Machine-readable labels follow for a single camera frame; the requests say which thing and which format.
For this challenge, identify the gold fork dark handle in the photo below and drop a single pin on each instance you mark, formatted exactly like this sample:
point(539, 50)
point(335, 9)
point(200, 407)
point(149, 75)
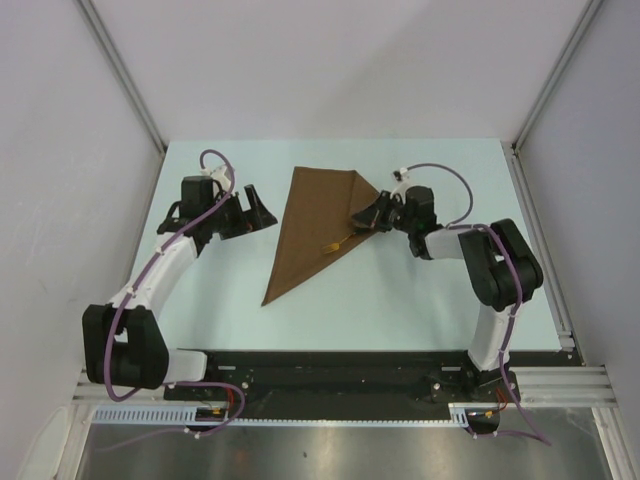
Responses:
point(339, 245)

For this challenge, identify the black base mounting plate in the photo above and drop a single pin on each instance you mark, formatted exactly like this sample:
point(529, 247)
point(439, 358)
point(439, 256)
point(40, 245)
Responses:
point(344, 386)

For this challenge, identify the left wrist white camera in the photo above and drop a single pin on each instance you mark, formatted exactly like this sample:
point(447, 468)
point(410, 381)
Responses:
point(222, 177)

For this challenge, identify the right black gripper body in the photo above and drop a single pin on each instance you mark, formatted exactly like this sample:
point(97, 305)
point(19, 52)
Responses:
point(402, 221)

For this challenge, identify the brown cloth napkin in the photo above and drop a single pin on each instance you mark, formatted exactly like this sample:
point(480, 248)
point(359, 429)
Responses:
point(317, 212)

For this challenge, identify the wrist white camera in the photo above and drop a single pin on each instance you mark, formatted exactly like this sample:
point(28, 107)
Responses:
point(402, 183)
point(222, 177)

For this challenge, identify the white slotted cable duct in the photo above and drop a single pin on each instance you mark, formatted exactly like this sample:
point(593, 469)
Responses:
point(194, 416)

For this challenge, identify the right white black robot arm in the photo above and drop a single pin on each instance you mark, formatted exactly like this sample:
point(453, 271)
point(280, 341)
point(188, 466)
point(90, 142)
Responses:
point(503, 271)

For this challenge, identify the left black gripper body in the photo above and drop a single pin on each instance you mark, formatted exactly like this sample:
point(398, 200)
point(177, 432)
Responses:
point(222, 219)

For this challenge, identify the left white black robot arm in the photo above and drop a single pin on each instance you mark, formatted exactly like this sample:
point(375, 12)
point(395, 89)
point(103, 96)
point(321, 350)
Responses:
point(123, 343)

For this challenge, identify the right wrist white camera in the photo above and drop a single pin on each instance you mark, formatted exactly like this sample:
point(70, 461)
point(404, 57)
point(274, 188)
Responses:
point(402, 183)

